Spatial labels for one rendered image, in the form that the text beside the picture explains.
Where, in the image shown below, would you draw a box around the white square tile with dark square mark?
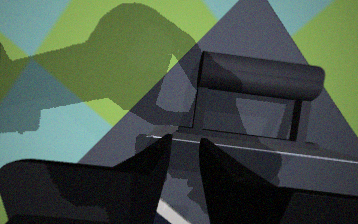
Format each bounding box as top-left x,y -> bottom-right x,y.
153,197 -> 191,224

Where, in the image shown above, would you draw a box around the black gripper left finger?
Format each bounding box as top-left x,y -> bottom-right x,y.
0,134 -> 173,224

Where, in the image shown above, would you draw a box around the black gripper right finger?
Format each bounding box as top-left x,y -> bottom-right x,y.
199,138 -> 358,224

